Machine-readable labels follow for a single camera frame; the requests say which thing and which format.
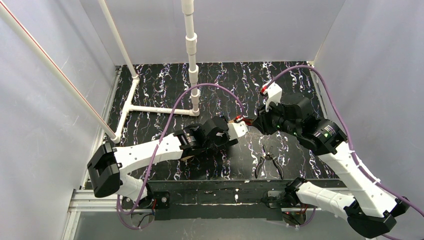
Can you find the red black utility knife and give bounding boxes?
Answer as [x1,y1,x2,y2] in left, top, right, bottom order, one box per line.
[233,115,254,126]

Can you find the brown cardboard express box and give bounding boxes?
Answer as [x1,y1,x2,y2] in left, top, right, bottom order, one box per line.
[180,155,195,163]

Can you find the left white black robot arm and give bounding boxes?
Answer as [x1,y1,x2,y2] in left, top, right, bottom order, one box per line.
[87,116,248,201]

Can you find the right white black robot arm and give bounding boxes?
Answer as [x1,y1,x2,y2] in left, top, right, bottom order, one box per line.
[251,95,408,239]

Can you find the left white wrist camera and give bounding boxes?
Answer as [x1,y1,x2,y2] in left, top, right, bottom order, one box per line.
[227,121,249,141]

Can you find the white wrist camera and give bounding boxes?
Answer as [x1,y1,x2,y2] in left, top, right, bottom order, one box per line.
[259,82,282,112]
[227,121,249,141]

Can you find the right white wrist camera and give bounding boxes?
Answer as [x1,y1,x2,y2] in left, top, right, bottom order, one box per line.
[259,82,282,112]

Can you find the black grey wire stripper pliers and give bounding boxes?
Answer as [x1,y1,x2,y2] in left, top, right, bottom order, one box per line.
[254,144,285,180]

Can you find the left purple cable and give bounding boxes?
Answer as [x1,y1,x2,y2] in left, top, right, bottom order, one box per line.
[115,82,246,231]

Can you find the purple cable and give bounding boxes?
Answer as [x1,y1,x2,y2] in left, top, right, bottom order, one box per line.
[268,64,424,240]
[115,82,246,231]

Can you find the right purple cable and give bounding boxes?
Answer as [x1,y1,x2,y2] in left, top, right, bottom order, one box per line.
[268,64,424,240]

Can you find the white PVC pipe frame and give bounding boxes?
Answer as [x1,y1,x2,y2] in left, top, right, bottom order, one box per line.
[0,0,200,144]

